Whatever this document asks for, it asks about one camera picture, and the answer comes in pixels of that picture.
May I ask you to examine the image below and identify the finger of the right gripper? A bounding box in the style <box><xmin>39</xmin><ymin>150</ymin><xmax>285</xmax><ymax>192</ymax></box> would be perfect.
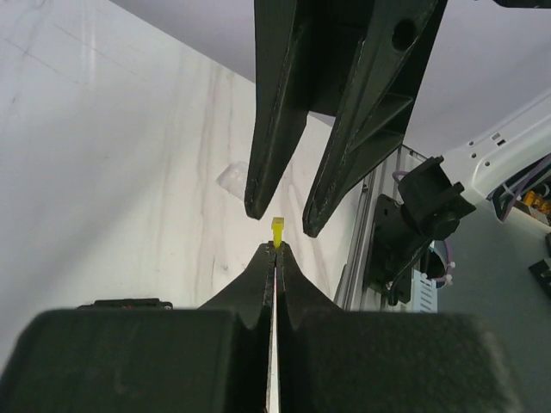
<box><xmin>302</xmin><ymin>1</ymin><xmax>447</xmax><ymax>237</ymax></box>
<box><xmin>245</xmin><ymin>1</ymin><xmax>327</xmax><ymax>219</ymax></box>

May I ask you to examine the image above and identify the slotted cable duct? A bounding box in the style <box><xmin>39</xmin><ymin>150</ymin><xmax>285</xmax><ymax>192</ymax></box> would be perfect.
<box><xmin>410</xmin><ymin>269</ymin><xmax>438</xmax><ymax>313</ymax></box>

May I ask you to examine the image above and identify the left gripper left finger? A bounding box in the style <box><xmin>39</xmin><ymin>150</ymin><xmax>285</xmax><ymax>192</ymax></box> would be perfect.
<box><xmin>1</xmin><ymin>243</ymin><xmax>276</xmax><ymax>412</ymax></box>

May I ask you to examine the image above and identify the black fuse box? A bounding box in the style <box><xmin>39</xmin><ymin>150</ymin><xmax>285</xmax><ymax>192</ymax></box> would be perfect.
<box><xmin>77</xmin><ymin>298</ymin><xmax>173</xmax><ymax>311</ymax></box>

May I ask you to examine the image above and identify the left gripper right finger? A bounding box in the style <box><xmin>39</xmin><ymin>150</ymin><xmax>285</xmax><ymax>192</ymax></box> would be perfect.
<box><xmin>275</xmin><ymin>244</ymin><xmax>529</xmax><ymax>412</ymax></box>

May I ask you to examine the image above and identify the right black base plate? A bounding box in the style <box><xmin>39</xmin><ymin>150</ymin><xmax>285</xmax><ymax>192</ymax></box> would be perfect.
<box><xmin>363</xmin><ymin>194</ymin><xmax>434</xmax><ymax>306</ymax></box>

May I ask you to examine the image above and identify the yellow blade fuse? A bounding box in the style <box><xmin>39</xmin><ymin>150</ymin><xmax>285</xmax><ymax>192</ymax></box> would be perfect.
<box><xmin>271</xmin><ymin>217</ymin><xmax>285</xmax><ymax>250</ymax></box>

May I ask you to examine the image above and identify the clear fuse box cover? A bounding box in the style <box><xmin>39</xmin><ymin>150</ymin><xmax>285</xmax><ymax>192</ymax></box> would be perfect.
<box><xmin>216</xmin><ymin>161</ymin><xmax>248</xmax><ymax>201</ymax></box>

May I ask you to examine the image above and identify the aluminium mounting rail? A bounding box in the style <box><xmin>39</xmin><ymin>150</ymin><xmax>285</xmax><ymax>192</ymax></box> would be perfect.
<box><xmin>334</xmin><ymin>145</ymin><xmax>426</xmax><ymax>311</ymax></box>

